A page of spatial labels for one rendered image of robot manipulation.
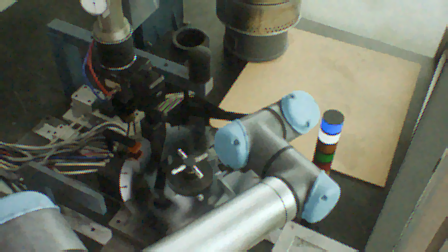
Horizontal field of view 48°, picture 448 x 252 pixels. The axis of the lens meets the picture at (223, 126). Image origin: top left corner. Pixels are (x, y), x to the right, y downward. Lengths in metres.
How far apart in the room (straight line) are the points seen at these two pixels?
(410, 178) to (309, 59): 1.29
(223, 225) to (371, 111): 1.09
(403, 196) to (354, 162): 0.93
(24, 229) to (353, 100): 1.27
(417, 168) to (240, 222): 0.25
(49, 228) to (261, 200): 0.29
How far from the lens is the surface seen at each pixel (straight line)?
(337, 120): 1.08
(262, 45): 1.77
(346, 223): 1.42
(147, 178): 1.22
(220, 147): 0.85
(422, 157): 0.58
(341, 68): 1.85
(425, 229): 0.49
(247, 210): 0.72
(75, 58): 1.60
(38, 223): 0.68
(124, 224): 1.27
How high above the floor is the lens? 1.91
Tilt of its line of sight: 47 degrees down
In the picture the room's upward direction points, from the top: 2 degrees clockwise
